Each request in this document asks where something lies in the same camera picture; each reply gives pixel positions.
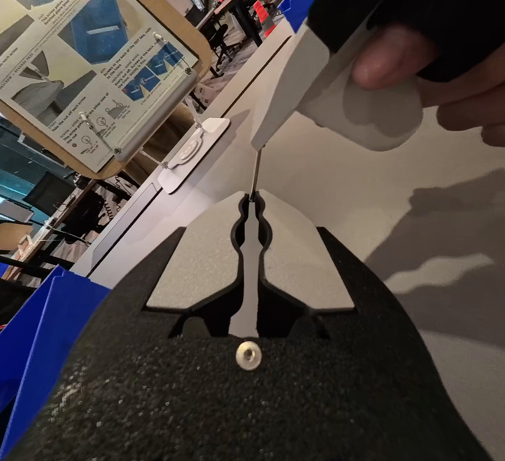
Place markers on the white document stand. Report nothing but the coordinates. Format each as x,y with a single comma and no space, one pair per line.
213,129

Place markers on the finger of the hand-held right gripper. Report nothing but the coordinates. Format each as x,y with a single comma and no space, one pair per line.
288,86

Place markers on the small metal nut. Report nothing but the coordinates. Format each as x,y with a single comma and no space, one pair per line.
250,199

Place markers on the wooden instruction board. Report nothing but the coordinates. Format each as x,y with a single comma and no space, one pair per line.
98,54

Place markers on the orange traffic cone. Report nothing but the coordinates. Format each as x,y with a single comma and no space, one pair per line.
263,19

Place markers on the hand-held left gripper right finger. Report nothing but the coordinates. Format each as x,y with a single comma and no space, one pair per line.
303,267

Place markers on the person's right hand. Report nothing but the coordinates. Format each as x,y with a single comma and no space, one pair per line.
386,58

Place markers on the small metal bolt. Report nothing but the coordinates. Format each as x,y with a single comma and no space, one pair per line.
256,169

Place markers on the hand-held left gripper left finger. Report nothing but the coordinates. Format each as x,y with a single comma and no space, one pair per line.
201,267

